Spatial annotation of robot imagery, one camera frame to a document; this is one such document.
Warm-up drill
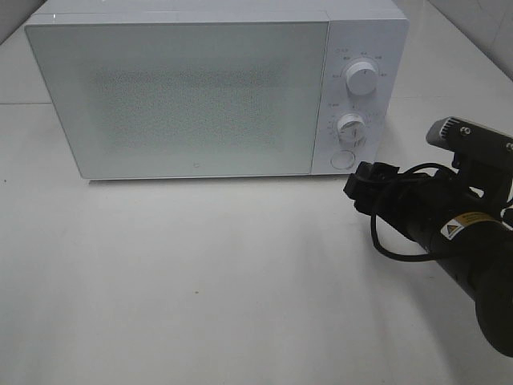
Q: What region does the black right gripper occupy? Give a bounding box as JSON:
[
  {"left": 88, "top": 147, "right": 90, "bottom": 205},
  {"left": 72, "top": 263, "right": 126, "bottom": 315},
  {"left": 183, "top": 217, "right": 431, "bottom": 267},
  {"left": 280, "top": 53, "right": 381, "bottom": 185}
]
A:
[{"left": 343, "top": 160, "right": 512, "bottom": 261}]

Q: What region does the round white door button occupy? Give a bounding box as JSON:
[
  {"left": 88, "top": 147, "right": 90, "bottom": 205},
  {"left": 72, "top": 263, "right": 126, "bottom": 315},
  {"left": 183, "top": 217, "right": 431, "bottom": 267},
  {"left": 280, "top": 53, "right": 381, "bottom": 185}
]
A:
[{"left": 330, "top": 150, "right": 356, "bottom": 170}]

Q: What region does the white timer knob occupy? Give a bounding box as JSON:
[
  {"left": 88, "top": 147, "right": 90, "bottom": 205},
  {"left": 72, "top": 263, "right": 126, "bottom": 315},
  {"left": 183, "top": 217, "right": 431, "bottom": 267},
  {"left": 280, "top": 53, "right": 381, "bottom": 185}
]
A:
[{"left": 336, "top": 113, "right": 366, "bottom": 143}]

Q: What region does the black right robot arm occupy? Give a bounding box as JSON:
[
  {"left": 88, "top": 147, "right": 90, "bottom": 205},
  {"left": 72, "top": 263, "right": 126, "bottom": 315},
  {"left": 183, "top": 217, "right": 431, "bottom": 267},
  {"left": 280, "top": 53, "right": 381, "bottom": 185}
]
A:
[{"left": 344, "top": 162, "right": 512, "bottom": 357}]

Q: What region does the upper white dial knob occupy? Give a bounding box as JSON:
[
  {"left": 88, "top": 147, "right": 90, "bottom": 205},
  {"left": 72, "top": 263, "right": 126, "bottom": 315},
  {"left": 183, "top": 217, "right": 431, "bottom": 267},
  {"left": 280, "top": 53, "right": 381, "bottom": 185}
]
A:
[{"left": 345, "top": 60, "right": 378, "bottom": 96}]

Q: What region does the white microwave oven body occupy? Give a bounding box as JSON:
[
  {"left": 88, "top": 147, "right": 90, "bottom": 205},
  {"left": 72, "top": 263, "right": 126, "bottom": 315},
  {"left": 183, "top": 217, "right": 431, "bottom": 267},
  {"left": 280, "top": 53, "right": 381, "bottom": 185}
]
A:
[{"left": 25, "top": 1, "right": 409, "bottom": 179}]

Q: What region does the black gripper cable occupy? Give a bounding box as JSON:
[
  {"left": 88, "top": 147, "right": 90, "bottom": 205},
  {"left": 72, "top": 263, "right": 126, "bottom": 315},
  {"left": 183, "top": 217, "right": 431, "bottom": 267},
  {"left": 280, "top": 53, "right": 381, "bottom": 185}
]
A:
[{"left": 369, "top": 162, "right": 446, "bottom": 264}]

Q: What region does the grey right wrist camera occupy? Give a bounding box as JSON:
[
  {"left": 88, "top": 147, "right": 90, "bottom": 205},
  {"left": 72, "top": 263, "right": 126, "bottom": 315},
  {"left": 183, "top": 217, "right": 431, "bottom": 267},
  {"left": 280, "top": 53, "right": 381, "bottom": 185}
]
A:
[{"left": 426, "top": 116, "right": 512, "bottom": 172}]

